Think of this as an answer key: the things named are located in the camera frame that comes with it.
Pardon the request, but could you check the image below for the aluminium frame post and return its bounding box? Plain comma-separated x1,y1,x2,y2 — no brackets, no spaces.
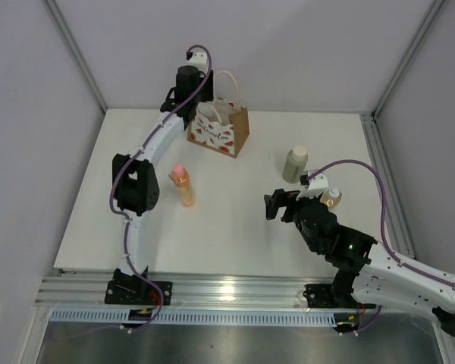
372,0,450,122
41,0,108,115

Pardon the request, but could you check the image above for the orange bottle pink cap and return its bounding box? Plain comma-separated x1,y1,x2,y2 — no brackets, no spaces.
169,164,195,207

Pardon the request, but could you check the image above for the left aluminium frame post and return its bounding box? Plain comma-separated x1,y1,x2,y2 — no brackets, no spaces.
41,0,108,115

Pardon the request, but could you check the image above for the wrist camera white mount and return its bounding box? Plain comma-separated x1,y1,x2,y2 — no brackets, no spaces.
297,170,329,199
187,50,209,74

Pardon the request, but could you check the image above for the right aluminium frame post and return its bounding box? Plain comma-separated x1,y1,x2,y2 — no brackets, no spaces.
372,0,450,122

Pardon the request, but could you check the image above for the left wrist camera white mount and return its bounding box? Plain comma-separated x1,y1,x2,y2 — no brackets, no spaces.
187,50,209,74

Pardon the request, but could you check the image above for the small amber bottle white cap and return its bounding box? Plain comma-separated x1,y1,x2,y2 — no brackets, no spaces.
320,187,342,209

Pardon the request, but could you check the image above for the right side aluminium rail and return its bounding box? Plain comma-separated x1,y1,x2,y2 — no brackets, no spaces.
359,111,416,259

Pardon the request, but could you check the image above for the white slotted cable duct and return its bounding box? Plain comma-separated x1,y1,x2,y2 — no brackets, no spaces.
49,308,337,328

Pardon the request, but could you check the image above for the aluminium mounting rail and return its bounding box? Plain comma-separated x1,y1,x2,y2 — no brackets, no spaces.
34,271,333,311

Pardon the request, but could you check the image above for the watermelon print canvas bag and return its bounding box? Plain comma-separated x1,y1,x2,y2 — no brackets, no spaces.
187,70,249,158

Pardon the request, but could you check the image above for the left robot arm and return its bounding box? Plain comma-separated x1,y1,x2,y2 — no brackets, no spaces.
109,65,213,304

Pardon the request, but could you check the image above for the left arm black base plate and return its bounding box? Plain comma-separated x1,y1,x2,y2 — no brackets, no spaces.
104,268,173,306

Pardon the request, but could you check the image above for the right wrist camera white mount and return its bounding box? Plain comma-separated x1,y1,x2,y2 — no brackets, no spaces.
297,170,329,199

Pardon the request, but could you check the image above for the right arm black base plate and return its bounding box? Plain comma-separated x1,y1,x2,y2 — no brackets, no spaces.
303,284,375,309

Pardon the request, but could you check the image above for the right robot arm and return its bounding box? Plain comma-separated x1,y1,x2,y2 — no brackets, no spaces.
264,189,455,337

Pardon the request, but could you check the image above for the green bottle white cap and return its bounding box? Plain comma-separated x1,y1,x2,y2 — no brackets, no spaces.
282,146,308,184

